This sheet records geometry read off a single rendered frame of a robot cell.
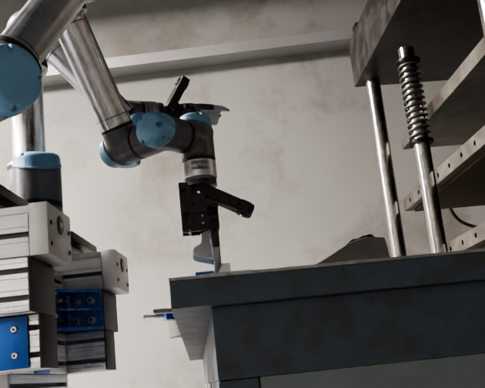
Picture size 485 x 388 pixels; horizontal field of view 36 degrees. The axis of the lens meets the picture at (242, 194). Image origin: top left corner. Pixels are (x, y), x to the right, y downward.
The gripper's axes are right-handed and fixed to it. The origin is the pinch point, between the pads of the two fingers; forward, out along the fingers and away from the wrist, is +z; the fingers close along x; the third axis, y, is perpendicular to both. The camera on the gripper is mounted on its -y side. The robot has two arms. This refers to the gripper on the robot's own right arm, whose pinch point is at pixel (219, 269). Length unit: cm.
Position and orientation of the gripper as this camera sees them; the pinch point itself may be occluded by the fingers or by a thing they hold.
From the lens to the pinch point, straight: 165.0
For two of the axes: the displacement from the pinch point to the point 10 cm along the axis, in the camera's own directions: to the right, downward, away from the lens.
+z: 1.0, 9.7, -2.4
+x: 0.6, -2.4, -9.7
